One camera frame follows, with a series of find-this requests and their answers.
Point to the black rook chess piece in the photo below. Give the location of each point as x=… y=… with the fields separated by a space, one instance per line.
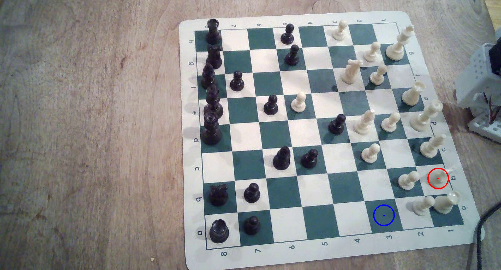
x=213 y=33
x=219 y=231

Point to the black bishop chess piece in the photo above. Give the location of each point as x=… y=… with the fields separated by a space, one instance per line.
x=281 y=160
x=208 y=77

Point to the green and white chessboard mat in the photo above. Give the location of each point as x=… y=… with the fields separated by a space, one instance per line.
x=313 y=191

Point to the white queen chess piece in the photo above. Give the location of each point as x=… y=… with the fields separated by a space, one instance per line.
x=422 y=120

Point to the black pawn chess piece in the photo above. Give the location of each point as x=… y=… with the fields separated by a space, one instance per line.
x=251 y=226
x=251 y=193
x=309 y=160
x=292 y=57
x=237 y=82
x=336 y=126
x=271 y=106
x=287 y=35

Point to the white bishop chess piece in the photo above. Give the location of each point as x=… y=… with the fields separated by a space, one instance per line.
x=430 y=147
x=364 y=124

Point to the white knight chess piece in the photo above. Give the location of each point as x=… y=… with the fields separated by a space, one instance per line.
x=444 y=175
x=350 y=73

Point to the white rook chess piece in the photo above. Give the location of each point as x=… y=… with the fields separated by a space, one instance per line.
x=445 y=203
x=412 y=95

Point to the black knight chess piece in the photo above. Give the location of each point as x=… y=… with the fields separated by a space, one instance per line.
x=218 y=195
x=214 y=58

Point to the black king chess piece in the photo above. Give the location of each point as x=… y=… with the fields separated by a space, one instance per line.
x=213 y=103

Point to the white king chess piece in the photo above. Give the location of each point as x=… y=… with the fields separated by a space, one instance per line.
x=397 y=48

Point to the white pawn chess piece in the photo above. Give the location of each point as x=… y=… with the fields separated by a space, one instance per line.
x=377 y=77
x=299 y=104
x=339 y=32
x=390 y=124
x=422 y=206
x=371 y=53
x=407 y=181
x=370 y=154

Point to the black queen chess piece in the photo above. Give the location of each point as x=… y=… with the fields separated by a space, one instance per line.
x=211 y=131

